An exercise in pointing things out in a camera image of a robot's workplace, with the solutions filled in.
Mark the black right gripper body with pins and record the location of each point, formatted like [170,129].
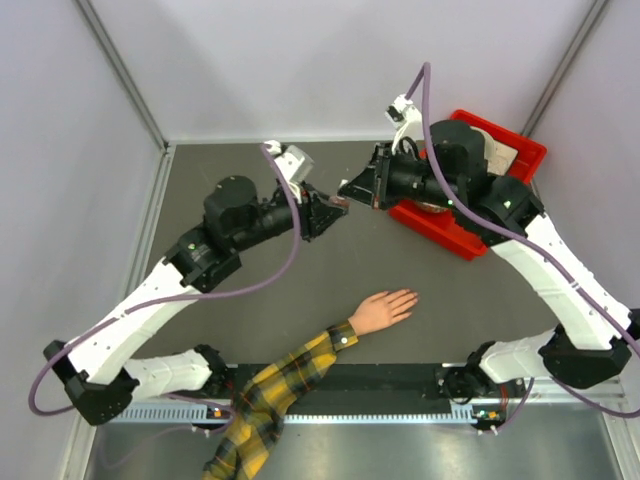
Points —
[386,171]

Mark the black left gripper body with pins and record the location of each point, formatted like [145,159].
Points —
[307,196]

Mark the pink nail polish bottle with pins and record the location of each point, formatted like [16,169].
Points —
[340,202]

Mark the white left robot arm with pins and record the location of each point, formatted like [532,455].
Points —
[100,375]

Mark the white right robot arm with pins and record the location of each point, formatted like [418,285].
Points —
[595,334]

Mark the red plastic bin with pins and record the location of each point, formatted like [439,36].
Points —
[438,224]

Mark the mannequin hand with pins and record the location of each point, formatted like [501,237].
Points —
[383,310]

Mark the square floral saucer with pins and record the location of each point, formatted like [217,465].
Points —
[500,157]

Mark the yellow plaid sleeve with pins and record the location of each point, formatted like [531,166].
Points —
[264,401]

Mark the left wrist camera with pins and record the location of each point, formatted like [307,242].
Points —
[293,164]

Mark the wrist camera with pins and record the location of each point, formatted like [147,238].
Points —
[406,119]
[293,164]

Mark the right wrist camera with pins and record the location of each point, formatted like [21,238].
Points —
[406,119]

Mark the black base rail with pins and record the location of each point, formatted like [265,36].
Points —
[358,389]

